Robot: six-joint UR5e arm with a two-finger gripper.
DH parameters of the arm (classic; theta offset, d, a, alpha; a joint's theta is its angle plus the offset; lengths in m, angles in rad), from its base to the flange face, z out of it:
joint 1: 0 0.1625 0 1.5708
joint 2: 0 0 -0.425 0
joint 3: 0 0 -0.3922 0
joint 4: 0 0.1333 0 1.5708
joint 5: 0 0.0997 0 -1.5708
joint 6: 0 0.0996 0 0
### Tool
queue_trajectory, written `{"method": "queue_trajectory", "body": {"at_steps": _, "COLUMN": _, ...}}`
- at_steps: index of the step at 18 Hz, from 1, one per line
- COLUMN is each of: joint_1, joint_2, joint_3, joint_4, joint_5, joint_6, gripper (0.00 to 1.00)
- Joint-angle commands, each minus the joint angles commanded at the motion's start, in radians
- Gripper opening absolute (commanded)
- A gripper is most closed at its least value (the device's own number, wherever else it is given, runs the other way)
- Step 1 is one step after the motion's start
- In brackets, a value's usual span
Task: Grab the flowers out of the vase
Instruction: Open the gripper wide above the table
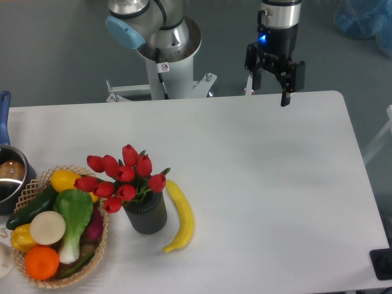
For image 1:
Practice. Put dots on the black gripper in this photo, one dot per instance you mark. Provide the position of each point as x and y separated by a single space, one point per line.
275 46

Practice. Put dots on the red tulip bouquet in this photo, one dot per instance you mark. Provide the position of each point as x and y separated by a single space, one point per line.
132 177

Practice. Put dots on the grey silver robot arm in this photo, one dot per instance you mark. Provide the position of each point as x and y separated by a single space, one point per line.
147 17

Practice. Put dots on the dark grey ribbed vase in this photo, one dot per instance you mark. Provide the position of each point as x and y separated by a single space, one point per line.
150 215

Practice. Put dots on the blue plastic bag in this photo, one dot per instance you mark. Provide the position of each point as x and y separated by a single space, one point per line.
366 20

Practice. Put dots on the yellow banana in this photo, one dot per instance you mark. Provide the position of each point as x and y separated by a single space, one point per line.
186 219

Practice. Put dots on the black device at table edge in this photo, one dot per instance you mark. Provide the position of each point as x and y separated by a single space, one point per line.
381 262

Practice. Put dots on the yellow lemon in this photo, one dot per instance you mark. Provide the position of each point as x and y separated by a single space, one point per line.
62 180

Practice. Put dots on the green white bok choy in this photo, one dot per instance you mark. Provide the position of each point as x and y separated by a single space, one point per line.
76 207

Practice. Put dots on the purple sweet potato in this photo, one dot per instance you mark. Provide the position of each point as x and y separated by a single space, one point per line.
94 229

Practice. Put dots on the green chili pepper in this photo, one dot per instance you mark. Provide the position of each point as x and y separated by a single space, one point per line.
78 266

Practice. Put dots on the green cucumber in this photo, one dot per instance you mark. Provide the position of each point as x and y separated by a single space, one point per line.
43 202

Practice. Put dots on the white round radish slice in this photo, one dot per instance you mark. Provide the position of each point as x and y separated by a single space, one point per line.
47 228

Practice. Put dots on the orange fruit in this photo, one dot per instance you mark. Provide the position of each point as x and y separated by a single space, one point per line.
41 262

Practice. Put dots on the yellow bell pepper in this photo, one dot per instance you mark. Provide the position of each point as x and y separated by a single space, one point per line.
22 240

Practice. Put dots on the small white garlic piece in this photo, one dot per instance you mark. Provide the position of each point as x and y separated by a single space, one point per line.
3 233

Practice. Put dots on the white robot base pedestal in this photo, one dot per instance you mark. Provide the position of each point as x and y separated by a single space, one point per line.
169 58

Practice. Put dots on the white metal frame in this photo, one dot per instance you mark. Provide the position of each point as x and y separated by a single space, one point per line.
378 141

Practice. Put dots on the blue handled saucepan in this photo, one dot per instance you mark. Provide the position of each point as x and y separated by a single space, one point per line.
16 171

